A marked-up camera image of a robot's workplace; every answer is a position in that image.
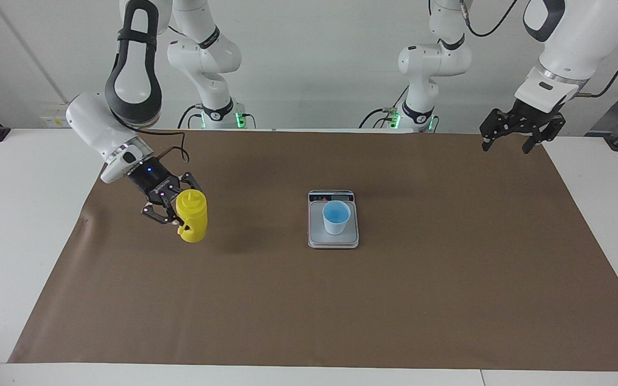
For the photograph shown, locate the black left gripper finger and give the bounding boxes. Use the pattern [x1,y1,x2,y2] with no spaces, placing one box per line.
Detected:
[523,115,566,154]
[480,109,516,152]

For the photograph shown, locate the black base cable bundle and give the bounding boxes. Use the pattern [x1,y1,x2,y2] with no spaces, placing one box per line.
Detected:
[359,86,403,130]
[178,103,257,130]

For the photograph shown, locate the silver digital kitchen scale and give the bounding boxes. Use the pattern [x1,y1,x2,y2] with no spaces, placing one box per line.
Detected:
[307,189,359,250]

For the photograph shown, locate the brown table mat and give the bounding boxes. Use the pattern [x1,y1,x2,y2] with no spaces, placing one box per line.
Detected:
[8,130,618,372]

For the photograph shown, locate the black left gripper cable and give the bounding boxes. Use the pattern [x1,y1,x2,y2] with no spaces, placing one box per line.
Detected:
[459,0,618,100]

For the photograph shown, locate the white wall socket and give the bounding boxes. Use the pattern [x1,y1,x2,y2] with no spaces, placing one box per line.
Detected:
[41,103,71,128]

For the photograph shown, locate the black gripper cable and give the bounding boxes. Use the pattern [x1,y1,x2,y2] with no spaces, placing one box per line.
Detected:
[127,128,190,164]
[459,0,618,100]

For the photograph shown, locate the yellow squeeze bottle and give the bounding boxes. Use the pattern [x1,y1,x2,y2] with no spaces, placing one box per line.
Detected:
[175,189,208,243]

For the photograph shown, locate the light blue paper cup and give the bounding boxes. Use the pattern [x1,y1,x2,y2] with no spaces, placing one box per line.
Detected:
[322,201,351,235]

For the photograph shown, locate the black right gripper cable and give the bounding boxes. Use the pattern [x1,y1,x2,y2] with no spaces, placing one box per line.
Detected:
[127,128,190,164]

